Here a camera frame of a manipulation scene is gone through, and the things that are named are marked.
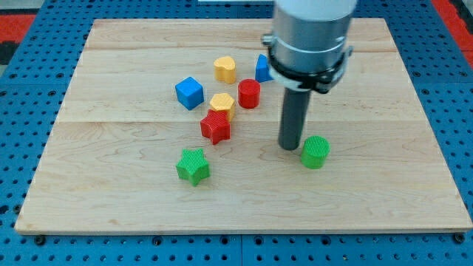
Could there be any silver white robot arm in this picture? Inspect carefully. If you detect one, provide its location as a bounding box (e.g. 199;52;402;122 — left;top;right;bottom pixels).
262;0;357;94

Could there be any yellow hexagon block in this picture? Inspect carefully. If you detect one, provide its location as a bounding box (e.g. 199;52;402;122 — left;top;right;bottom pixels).
210;93;236;122

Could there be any yellow heart block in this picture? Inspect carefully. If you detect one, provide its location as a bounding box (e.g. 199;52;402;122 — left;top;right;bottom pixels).
214;56;237;84

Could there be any red star block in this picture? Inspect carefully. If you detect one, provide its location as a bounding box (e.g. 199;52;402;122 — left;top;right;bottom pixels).
200;109;231;145

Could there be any red cylinder block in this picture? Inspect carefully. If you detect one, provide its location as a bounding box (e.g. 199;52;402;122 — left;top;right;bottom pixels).
238;79;261;109

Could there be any green star block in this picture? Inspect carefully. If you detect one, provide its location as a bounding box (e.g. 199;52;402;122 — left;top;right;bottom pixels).
176;148;211;187

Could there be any blue cube block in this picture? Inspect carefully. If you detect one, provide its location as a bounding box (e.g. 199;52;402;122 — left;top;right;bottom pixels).
175;77;204;110

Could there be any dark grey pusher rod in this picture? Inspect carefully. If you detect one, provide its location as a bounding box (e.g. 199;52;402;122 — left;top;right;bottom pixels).
278;88;310;151

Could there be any blue triangle block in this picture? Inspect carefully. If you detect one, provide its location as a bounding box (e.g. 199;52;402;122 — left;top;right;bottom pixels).
255;54;273;83

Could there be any light wooden board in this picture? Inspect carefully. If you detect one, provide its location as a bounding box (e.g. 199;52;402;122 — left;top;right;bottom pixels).
15;18;472;236

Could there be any green cylinder block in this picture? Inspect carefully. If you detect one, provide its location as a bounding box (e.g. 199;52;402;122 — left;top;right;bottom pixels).
301;135;330;169

